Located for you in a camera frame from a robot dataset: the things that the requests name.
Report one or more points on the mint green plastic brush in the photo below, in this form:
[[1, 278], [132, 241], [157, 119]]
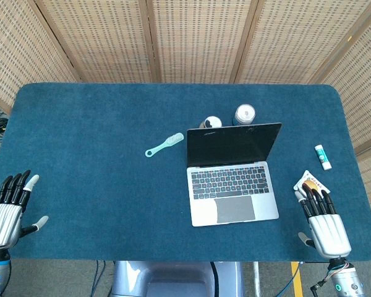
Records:
[[170, 141]]

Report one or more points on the glass jar of seeds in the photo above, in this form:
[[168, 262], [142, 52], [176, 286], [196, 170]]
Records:
[[212, 121]]

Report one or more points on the white lidded blue jar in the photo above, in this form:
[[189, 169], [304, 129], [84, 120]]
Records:
[[245, 113]]

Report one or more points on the bamboo folding screen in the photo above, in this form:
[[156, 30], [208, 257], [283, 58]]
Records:
[[198, 37]]

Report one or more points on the blue table mat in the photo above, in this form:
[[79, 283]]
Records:
[[96, 185]]

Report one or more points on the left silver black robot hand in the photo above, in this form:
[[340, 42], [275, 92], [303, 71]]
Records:
[[4, 221]]

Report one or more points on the grey robot torso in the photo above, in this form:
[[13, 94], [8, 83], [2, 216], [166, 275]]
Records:
[[173, 278]]

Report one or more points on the white green glue stick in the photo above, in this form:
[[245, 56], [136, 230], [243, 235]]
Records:
[[323, 157]]

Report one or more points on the white snack packet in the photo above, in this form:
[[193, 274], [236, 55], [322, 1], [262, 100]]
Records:
[[309, 178]]

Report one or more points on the white table leg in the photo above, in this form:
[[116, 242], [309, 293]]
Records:
[[257, 278]]

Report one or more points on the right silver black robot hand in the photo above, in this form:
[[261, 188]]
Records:
[[329, 235]]

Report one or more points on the silver laptop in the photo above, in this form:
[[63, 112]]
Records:
[[235, 185]]

